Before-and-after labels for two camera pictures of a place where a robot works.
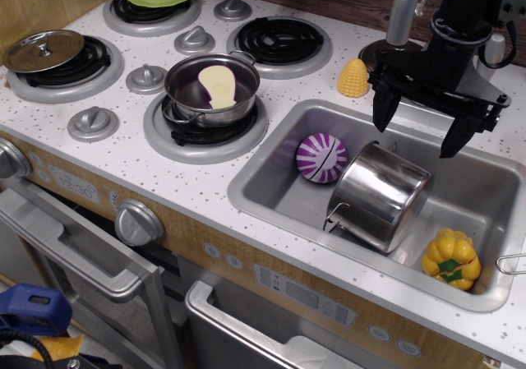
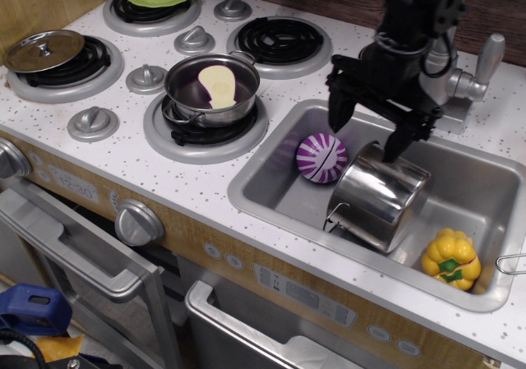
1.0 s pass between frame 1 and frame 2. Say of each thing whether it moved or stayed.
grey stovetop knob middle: stayed
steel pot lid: stayed
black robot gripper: moved
